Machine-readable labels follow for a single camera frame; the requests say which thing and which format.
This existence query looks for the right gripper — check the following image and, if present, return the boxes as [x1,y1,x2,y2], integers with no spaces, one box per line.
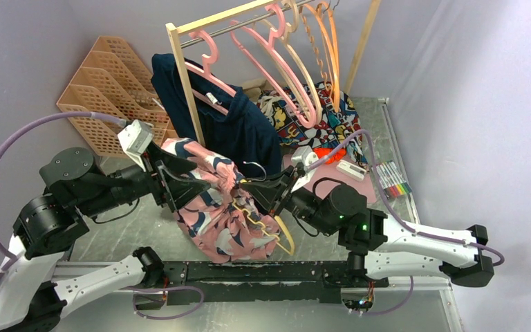
[243,165,337,237]

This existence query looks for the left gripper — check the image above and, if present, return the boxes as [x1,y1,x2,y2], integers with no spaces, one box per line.
[82,138,213,216]

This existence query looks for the pink patterned shorts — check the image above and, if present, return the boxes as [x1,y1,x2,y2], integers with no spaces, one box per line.
[161,138,280,264]

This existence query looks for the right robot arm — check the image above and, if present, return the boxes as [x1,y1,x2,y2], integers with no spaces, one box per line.
[240,167,494,288]

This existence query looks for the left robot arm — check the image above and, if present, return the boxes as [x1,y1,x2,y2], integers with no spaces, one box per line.
[0,144,209,331]

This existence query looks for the navy blue shorts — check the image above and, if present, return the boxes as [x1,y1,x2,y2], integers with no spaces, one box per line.
[151,53,283,178]

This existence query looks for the pink hanger with navy shorts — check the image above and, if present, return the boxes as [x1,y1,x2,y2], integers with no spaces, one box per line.
[185,30,236,115]

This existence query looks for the orange hanger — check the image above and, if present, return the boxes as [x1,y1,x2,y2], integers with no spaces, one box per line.
[300,1,341,113]

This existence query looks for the tan wavy hanger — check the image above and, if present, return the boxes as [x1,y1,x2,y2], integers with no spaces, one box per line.
[300,6,339,95]

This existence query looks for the beige wooden hanger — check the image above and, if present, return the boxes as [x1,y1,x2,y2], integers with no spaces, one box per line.
[256,1,322,128]

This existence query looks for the pink clipboard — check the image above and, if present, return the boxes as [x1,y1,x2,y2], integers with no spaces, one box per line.
[283,153,378,205]

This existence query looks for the orange cloth item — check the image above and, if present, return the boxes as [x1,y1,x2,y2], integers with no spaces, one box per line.
[313,147,346,165]

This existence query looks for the white eraser box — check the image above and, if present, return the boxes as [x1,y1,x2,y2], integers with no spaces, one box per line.
[336,160,367,182]

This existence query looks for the colourful cartoon print cloth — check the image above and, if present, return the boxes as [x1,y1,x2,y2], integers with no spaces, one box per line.
[256,82,361,149]

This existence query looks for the beige plastic file organizer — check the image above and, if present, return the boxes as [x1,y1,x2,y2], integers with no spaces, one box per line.
[57,36,178,145]

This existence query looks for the set of coloured markers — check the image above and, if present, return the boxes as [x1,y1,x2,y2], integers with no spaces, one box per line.
[370,160,412,199]

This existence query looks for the wooden clothes rack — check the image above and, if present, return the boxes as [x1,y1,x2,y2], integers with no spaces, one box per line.
[166,1,369,169]

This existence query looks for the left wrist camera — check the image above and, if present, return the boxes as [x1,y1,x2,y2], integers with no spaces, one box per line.
[117,120,153,171]

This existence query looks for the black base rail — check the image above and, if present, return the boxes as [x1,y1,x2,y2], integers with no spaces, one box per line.
[148,261,369,304]

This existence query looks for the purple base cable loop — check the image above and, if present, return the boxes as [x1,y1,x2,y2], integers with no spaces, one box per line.
[125,284,205,321]

